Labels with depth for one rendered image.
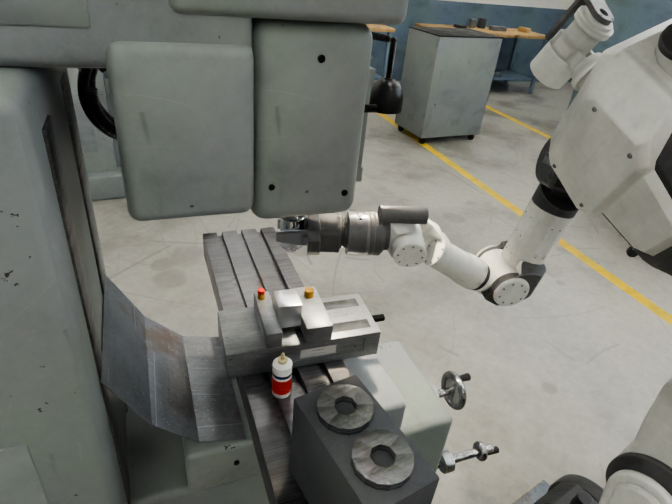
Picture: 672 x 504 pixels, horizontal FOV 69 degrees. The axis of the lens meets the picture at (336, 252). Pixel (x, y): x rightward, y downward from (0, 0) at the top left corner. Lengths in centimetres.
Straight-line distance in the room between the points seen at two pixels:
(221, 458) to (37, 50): 79
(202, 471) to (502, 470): 142
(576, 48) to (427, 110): 454
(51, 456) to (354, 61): 77
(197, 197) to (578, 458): 203
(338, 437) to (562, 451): 175
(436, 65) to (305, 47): 457
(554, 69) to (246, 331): 77
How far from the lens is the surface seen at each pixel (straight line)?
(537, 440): 242
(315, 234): 93
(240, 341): 108
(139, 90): 72
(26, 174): 65
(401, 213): 95
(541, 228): 106
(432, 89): 535
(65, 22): 71
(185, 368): 120
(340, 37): 78
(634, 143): 72
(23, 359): 79
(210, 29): 72
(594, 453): 250
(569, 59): 89
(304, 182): 82
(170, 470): 123
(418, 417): 134
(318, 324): 107
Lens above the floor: 172
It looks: 32 degrees down
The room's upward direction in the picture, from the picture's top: 6 degrees clockwise
